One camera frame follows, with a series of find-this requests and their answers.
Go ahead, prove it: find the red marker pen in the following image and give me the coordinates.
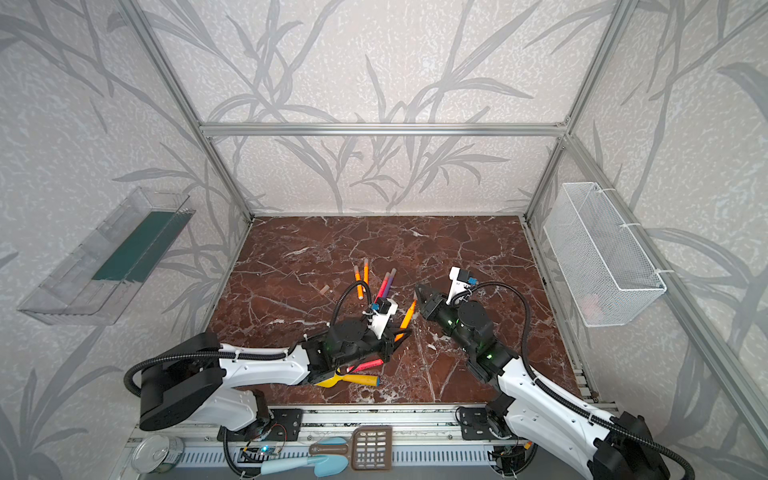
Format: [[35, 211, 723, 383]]
[[347, 359, 384, 374]]

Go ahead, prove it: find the pink marker pen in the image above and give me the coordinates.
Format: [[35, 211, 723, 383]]
[[375, 272, 391, 301]]

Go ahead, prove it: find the purple marker pen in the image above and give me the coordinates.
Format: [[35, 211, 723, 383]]
[[383, 268, 397, 298]]

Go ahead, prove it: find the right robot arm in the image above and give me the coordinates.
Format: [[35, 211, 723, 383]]
[[415, 284, 696, 479]]

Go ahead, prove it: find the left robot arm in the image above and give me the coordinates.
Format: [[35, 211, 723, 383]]
[[123, 315, 412, 431]]

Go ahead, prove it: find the yellow toy shovel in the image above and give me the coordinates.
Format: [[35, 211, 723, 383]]
[[316, 374, 379, 388]]

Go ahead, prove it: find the light blue spatula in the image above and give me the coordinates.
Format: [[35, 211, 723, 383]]
[[259, 437, 351, 478]]

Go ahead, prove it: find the small circuit board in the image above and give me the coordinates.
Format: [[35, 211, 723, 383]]
[[237, 445, 281, 465]]

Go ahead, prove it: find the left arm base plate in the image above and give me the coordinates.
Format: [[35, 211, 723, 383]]
[[216, 408, 303, 442]]

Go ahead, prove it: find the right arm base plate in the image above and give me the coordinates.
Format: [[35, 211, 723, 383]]
[[455, 406, 512, 441]]

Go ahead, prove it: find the aluminium front rail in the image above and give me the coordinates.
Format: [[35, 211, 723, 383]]
[[119, 403, 631, 469]]

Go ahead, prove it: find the white wire basket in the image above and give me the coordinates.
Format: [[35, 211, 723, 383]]
[[544, 182, 667, 328]]

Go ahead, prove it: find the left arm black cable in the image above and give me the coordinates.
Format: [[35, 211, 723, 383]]
[[122, 280, 374, 400]]

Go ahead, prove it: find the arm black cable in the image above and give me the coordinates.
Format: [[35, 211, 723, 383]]
[[122, 280, 374, 400], [465, 280, 697, 480]]

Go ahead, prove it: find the clear plastic wall tray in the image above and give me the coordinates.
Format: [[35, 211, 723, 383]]
[[18, 187, 196, 326]]

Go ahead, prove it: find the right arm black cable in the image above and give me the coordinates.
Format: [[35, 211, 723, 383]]
[[465, 280, 697, 480]]

